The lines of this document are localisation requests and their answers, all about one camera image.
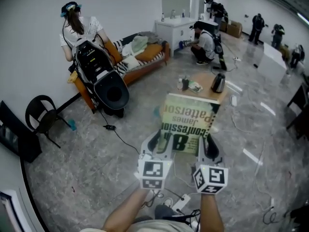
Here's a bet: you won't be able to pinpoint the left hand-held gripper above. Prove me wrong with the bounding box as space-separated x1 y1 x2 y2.
138 129 172 190

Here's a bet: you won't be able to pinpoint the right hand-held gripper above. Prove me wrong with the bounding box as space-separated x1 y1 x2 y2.
192 134 229 194

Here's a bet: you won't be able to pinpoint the green paperback book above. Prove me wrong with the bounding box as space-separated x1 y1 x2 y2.
156 93 222 156

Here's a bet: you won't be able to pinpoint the person's right forearm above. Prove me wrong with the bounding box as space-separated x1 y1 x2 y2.
200 192 225 232

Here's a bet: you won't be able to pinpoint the person's left forearm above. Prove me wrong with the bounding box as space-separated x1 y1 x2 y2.
101 188 150 232

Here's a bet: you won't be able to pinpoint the wooden coffee table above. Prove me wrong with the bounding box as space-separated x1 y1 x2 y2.
177 72 229 106

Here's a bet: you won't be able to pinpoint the person's jeans leg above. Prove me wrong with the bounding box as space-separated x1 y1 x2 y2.
154 204 179 219

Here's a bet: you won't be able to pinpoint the green magazine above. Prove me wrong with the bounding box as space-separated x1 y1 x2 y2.
188 80 203 93

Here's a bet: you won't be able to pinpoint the black pump box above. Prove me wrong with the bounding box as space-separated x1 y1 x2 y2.
181 75 190 91

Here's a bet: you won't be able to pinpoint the steel kettle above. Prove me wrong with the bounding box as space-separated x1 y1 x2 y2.
211 73 226 93

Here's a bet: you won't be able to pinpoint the person's beige shirt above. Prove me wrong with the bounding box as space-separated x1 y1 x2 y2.
79 216 194 232

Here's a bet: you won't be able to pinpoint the striped blanket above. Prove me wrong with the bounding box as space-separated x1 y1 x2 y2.
113 40 167 76

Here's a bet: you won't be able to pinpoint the white pillow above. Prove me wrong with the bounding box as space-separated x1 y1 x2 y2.
121 55 140 70

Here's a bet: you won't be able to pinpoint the orange cushion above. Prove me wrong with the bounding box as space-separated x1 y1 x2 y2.
134 43 163 62

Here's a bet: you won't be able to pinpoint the dark desk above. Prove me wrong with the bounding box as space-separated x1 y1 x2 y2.
286 76 309 140

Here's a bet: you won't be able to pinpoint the orange couch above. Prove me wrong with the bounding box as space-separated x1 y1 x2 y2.
70 32 171 115

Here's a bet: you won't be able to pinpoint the pale green clothes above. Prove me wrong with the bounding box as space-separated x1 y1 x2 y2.
122 35 148 58

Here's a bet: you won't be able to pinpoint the white cube table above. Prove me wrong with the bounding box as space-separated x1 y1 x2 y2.
257 42 287 83

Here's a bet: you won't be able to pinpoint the black chair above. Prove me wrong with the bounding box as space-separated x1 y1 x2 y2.
25 95 72 149

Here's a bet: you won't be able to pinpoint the white sink cabinet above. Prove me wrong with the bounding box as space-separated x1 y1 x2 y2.
154 17 219 58

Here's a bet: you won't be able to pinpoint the cardboard box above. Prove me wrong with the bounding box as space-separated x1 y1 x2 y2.
221 20 243 38

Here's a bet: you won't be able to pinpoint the black display cabinet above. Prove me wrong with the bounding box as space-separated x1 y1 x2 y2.
0 100 43 163

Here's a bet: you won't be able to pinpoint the white window sill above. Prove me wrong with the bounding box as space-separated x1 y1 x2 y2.
0 189 44 232

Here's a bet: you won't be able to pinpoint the ceiling light strip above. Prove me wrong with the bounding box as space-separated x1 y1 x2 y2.
296 12 309 25

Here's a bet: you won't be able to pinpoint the black cable with adapter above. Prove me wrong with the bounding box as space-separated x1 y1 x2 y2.
96 107 141 154

